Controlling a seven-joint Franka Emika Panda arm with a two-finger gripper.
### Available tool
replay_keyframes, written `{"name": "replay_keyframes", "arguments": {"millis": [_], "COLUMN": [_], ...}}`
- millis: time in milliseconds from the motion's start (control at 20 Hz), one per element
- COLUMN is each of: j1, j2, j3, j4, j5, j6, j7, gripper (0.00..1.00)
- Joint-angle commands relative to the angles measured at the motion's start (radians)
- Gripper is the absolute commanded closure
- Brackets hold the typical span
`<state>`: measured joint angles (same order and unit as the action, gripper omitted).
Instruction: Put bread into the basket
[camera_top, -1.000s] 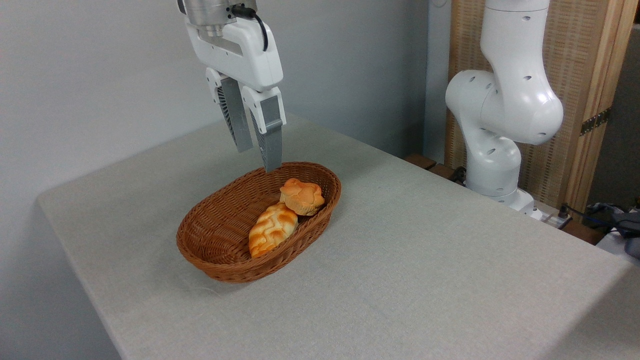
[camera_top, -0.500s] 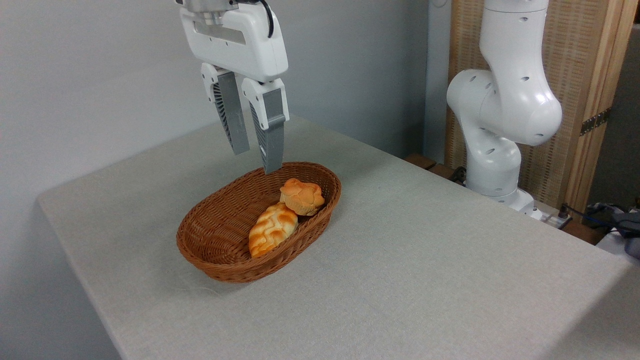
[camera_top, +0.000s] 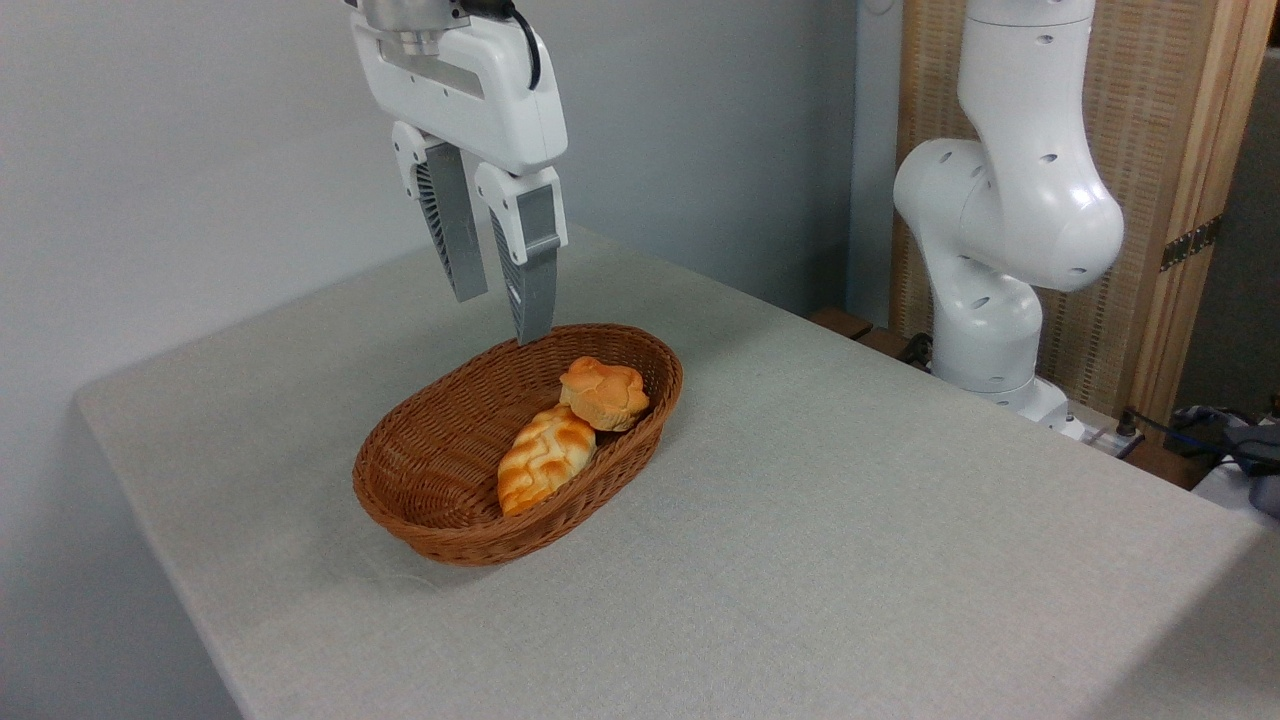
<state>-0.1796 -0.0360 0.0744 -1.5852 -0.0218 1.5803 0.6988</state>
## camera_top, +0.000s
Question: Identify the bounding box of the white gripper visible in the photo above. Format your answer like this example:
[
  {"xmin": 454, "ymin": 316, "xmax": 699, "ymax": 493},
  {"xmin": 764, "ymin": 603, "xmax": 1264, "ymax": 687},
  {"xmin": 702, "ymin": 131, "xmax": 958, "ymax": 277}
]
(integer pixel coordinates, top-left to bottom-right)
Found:
[{"xmin": 349, "ymin": 5, "xmax": 570, "ymax": 347}]

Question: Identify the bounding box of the round knotted bread bun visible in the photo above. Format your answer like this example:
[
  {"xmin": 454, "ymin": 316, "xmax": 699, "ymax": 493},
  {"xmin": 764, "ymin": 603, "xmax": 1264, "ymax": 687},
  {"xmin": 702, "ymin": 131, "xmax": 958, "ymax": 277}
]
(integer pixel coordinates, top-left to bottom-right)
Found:
[{"xmin": 558, "ymin": 356, "xmax": 651, "ymax": 433}]

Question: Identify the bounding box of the oblong braided bread loaf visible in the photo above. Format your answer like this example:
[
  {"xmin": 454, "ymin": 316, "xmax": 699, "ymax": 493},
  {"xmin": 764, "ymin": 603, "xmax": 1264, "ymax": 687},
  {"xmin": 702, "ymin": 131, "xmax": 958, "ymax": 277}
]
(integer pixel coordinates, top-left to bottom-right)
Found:
[{"xmin": 497, "ymin": 403, "xmax": 598, "ymax": 518}]

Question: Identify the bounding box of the brown oval wicker basket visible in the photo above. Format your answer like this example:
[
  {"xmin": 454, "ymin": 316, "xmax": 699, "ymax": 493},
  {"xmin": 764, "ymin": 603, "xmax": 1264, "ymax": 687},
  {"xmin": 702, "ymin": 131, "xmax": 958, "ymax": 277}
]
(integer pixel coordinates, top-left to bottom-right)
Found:
[{"xmin": 352, "ymin": 322, "xmax": 684, "ymax": 568}]

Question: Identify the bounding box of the grey fabric tablecloth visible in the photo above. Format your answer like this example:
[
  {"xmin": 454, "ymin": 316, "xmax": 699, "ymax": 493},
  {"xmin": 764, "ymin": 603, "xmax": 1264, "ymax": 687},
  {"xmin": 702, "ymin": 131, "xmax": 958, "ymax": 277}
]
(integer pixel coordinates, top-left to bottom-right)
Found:
[{"xmin": 75, "ymin": 212, "xmax": 1280, "ymax": 720}]

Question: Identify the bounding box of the woven wood-framed folding screen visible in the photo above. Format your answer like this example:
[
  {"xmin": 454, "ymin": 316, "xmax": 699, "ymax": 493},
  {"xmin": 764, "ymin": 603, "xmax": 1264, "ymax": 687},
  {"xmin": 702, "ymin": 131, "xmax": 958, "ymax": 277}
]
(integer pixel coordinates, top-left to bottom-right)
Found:
[{"xmin": 890, "ymin": 0, "xmax": 1280, "ymax": 431}]

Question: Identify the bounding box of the dark metal screen hinge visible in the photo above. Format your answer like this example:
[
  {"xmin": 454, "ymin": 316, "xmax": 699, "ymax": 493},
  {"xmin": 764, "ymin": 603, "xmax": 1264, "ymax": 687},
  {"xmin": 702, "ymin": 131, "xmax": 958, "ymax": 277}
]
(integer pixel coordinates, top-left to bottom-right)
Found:
[{"xmin": 1160, "ymin": 215, "xmax": 1223, "ymax": 273}]

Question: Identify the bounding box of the white box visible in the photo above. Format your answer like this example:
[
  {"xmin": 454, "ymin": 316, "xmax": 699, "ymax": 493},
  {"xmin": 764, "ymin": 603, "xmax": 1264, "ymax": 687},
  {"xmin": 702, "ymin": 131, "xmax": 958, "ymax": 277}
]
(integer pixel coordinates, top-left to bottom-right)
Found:
[{"xmin": 1190, "ymin": 458, "xmax": 1280, "ymax": 533}]

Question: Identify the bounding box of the dark blue-grey cloth bundle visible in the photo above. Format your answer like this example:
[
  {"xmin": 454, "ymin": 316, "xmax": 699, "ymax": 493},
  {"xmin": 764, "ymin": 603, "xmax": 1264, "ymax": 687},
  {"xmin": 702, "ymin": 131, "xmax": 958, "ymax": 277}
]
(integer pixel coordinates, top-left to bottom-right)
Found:
[{"xmin": 1165, "ymin": 403, "xmax": 1280, "ymax": 519}]

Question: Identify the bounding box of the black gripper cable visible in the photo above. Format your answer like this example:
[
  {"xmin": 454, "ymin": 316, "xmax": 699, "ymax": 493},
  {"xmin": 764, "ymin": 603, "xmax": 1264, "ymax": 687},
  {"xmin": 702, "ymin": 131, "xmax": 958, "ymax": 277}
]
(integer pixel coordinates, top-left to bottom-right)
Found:
[{"xmin": 465, "ymin": 0, "xmax": 543, "ymax": 91}]

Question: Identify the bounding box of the black power cable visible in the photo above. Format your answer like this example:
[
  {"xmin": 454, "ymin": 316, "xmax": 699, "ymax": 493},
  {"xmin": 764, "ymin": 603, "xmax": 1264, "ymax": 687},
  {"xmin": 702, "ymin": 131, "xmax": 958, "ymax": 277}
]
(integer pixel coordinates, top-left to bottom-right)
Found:
[{"xmin": 1118, "ymin": 406, "xmax": 1280, "ymax": 471}]

